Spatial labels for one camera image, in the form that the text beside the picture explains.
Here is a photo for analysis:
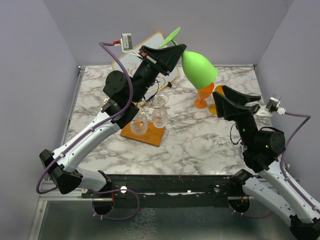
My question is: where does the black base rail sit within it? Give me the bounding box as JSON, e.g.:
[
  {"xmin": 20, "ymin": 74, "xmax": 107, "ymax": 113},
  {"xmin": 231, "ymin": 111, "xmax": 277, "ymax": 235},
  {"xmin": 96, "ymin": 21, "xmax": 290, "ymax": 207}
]
[{"xmin": 81, "ymin": 174, "xmax": 244, "ymax": 209}]

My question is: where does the white board yellow frame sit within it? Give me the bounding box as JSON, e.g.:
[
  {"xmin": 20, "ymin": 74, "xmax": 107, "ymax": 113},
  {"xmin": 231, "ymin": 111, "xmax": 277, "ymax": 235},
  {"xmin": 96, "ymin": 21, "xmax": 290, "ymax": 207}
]
[{"xmin": 118, "ymin": 32, "xmax": 179, "ymax": 90}]

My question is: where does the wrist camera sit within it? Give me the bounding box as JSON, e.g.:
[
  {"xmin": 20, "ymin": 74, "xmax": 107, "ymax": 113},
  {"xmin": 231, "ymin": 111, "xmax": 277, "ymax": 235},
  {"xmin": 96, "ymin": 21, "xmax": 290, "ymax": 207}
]
[
  {"xmin": 255, "ymin": 97, "xmax": 286, "ymax": 117},
  {"xmin": 120, "ymin": 33, "xmax": 140, "ymax": 57}
]

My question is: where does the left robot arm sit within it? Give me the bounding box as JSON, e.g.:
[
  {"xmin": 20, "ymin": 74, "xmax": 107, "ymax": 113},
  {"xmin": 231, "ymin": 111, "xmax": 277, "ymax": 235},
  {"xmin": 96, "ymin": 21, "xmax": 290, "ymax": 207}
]
[{"xmin": 39, "ymin": 42, "xmax": 187, "ymax": 198}]

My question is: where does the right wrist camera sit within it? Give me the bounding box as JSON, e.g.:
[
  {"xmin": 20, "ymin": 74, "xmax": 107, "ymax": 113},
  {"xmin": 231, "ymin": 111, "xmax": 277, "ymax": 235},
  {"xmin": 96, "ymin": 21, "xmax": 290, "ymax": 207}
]
[{"xmin": 255, "ymin": 97, "xmax": 286, "ymax": 117}]

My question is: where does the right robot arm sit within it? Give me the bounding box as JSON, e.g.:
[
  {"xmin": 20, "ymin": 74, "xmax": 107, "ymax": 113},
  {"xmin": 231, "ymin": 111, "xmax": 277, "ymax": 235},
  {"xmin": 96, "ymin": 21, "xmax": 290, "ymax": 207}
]
[{"xmin": 212, "ymin": 85, "xmax": 320, "ymax": 240}]

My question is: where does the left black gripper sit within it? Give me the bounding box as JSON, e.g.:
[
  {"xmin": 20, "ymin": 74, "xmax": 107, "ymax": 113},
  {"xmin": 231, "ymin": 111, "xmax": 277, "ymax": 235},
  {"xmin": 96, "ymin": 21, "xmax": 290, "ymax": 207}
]
[{"xmin": 130, "ymin": 43, "xmax": 187, "ymax": 103}]

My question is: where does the yellow plastic wine glass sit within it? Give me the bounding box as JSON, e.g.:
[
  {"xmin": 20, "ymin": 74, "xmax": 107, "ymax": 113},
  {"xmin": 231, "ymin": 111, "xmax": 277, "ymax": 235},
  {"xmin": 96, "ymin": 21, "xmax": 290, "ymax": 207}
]
[{"xmin": 208, "ymin": 85, "xmax": 225, "ymax": 116}]

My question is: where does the orange plastic wine glass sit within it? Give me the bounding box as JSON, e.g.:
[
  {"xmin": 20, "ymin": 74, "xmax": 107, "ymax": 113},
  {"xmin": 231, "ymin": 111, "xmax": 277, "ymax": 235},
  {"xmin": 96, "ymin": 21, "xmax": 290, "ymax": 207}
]
[{"xmin": 194, "ymin": 82, "xmax": 215, "ymax": 109}]

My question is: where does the gold wire glass rack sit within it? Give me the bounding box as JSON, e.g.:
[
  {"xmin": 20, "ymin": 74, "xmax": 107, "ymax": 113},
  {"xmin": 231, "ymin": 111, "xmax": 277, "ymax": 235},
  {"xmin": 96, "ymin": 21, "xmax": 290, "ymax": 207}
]
[{"xmin": 102, "ymin": 76, "xmax": 168, "ymax": 148}]

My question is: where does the clear ribbed goblet glass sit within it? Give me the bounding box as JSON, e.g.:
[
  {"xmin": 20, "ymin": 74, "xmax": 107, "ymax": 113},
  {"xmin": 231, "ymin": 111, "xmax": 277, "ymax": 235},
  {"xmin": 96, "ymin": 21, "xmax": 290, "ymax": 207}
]
[{"xmin": 130, "ymin": 111, "xmax": 148, "ymax": 135}]

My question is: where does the clear glass hanging on rack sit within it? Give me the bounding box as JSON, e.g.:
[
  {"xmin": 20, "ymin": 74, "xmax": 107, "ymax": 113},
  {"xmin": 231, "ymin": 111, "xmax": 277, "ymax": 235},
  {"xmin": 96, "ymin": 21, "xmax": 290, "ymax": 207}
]
[{"xmin": 151, "ymin": 92, "xmax": 169, "ymax": 129}]

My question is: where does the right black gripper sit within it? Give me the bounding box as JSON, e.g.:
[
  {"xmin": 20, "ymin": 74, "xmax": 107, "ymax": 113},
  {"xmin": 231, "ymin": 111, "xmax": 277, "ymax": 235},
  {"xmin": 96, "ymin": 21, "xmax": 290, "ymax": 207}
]
[{"xmin": 212, "ymin": 84, "xmax": 260, "ymax": 148}]

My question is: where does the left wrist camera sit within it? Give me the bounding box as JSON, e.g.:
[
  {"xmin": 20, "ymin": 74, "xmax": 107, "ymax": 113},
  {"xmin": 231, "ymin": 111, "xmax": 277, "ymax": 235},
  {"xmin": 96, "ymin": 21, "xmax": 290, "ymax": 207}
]
[{"xmin": 120, "ymin": 33, "xmax": 140, "ymax": 57}]

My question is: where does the green plastic wine glass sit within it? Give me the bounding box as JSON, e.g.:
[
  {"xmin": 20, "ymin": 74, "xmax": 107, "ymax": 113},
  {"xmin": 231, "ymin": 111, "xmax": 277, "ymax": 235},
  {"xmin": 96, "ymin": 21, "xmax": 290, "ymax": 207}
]
[{"xmin": 160, "ymin": 27, "xmax": 218, "ymax": 90}]

